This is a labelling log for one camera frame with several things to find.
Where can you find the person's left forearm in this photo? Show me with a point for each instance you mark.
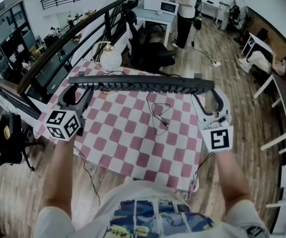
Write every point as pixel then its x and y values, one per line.
pixel 58 172

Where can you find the gold globe desk lamp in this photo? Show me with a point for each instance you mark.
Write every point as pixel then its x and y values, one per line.
pixel 110 59

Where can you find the white power strip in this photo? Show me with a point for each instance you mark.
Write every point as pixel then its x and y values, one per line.
pixel 215 63

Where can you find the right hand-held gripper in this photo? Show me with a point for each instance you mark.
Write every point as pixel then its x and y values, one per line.
pixel 218 139

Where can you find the dark-topped white-legged desk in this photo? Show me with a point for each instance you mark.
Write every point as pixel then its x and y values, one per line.
pixel 285 103

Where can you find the black railing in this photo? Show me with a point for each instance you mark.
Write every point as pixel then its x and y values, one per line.
pixel 66 37

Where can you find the black keyboard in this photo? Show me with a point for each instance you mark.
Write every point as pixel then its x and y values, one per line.
pixel 142 84

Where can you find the small white table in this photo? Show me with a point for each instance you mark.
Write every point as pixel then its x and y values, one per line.
pixel 260 42

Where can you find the white desk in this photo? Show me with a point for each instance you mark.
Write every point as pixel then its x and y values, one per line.
pixel 155 18

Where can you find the white printed t-shirt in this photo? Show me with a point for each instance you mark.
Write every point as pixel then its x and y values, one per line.
pixel 137 195

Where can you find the pink white checkered tablecloth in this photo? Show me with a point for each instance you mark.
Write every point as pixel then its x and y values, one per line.
pixel 132 137

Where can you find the white microwave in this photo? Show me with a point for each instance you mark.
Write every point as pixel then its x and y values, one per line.
pixel 168 7

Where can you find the black office chair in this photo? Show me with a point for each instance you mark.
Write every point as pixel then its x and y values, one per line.
pixel 150 56
pixel 10 137

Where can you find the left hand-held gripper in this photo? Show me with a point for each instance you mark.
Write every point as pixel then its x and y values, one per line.
pixel 63 125

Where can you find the person's right forearm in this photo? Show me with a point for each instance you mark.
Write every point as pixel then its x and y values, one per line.
pixel 229 180

